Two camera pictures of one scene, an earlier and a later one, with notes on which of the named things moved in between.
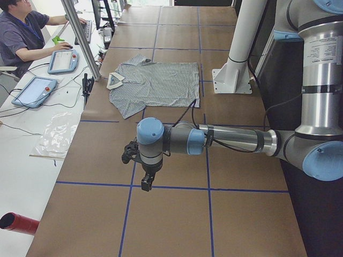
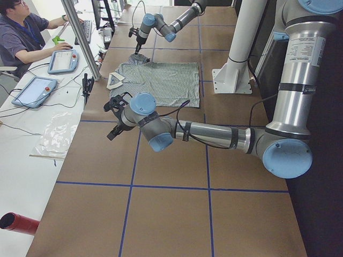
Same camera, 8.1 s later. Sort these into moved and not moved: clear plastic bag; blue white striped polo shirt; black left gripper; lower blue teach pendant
Moved: black left gripper
Not moved: blue white striped polo shirt; lower blue teach pendant; clear plastic bag
